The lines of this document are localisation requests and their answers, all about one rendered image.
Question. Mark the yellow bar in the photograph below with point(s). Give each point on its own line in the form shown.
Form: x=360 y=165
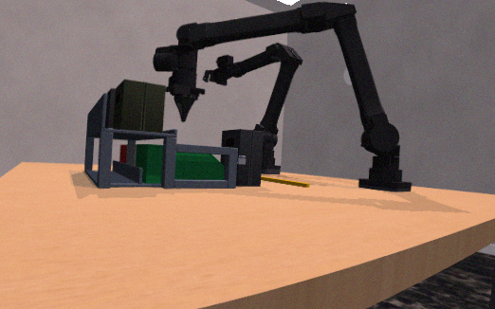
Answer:
x=294 y=183

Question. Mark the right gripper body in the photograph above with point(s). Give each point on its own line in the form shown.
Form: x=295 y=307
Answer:
x=215 y=78

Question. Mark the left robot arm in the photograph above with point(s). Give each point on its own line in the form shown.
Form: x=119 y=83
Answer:
x=381 y=136

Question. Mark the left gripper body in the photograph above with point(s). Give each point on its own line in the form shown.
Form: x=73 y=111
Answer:
x=186 y=80

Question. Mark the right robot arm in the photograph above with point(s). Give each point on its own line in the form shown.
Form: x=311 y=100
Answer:
x=289 y=65

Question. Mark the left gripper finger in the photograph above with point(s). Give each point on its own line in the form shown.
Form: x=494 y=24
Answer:
x=191 y=100
x=181 y=108

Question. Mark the red bin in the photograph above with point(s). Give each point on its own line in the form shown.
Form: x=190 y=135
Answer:
x=123 y=151

